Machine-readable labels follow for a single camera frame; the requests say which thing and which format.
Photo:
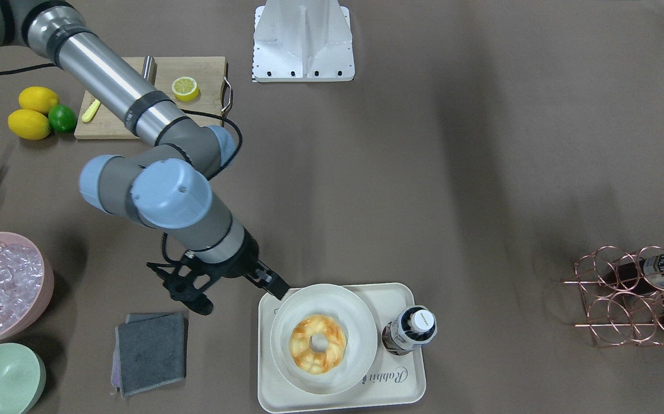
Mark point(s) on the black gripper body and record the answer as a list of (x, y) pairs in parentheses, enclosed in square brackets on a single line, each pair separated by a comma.
[(244, 261)]

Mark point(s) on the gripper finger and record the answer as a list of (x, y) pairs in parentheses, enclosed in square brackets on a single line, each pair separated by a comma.
[(265, 278)]

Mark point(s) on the white round plate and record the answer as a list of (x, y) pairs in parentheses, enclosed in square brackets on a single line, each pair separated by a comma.
[(356, 320)]

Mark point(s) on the glazed donut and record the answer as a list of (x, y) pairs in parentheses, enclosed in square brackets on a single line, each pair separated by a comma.
[(317, 344)]

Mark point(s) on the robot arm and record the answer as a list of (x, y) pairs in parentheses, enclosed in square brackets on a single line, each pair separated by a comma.
[(165, 186)]

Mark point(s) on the dark tea bottle on tray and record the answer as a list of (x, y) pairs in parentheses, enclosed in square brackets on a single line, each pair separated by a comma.
[(413, 328)]

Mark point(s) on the grey folded cloth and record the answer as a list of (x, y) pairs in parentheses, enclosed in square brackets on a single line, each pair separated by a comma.
[(150, 352)]

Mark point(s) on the half lemon slice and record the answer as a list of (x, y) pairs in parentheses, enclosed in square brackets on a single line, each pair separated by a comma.
[(185, 89)]

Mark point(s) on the wooden cutting board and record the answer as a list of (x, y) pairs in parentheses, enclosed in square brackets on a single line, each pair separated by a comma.
[(214, 98)]

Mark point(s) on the yellow plastic knife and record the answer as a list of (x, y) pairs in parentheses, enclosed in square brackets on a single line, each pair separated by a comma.
[(91, 111)]

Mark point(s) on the steel muddler rod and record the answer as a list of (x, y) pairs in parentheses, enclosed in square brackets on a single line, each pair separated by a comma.
[(149, 69)]

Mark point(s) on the green lime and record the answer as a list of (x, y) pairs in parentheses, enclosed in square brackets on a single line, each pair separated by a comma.
[(62, 119)]

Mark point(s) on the pink bowl of ice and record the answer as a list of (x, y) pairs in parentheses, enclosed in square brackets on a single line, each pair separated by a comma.
[(26, 283)]

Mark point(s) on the yellow lemon two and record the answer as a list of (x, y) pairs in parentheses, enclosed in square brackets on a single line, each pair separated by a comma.
[(29, 124)]

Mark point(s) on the mint green bowl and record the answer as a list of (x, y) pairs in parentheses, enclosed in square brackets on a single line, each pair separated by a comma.
[(22, 378)]

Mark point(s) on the yellow lemon one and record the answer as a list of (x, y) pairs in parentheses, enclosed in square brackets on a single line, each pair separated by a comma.
[(38, 98)]

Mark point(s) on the bottle in rack upper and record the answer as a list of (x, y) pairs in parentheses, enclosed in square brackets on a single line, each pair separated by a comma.
[(643, 277)]

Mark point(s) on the white camera pillar base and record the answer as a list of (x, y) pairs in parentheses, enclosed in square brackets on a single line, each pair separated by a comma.
[(302, 41)]

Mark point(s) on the copper wire bottle rack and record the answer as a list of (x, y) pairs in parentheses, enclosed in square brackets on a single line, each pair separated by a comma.
[(613, 315)]

